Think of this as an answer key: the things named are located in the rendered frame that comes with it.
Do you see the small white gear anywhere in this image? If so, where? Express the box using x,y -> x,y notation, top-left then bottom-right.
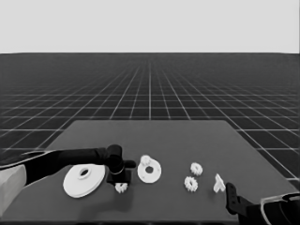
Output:
184,175 -> 199,193
140,155 -> 153,167
189,162 -> 203,176
114,182 -> 129,194

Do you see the large thick white disc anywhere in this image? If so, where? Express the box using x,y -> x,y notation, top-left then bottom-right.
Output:
62,163 -> 107,199

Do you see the white round carrier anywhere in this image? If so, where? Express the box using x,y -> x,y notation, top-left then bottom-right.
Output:
137,155 -> 163,185

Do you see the small white T-shaped piece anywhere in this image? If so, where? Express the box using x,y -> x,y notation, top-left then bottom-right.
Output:
213,173 -> 226,194

